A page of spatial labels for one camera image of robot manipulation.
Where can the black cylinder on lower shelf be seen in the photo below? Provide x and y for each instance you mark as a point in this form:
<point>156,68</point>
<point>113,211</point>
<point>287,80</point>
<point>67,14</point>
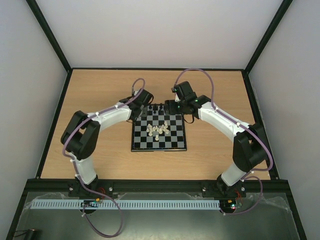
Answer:
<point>31,234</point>

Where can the folding black white chessboard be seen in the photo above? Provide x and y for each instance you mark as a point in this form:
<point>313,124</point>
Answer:
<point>174,141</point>

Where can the light blue slotted cable duct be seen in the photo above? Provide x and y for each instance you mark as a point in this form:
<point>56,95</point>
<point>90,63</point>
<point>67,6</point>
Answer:
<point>77,204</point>

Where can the black aluminium mounting rail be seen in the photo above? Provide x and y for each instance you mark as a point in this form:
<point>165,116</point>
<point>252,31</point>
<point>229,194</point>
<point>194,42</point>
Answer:
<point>207,188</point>

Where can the black enclosure frame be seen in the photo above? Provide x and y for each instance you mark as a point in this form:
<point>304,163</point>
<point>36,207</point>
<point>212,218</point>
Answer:
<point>34,7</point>

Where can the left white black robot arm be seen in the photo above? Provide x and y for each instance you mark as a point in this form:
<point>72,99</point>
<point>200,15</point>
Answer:
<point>80,137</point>

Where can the pile of white chess pieces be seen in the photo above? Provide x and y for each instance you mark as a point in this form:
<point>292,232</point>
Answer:
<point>157,129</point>

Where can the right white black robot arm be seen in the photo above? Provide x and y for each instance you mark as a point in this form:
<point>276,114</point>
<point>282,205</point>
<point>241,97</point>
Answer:
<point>249,141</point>

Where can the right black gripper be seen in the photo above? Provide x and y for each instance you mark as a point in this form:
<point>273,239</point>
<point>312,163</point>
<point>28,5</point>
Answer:
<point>170,106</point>

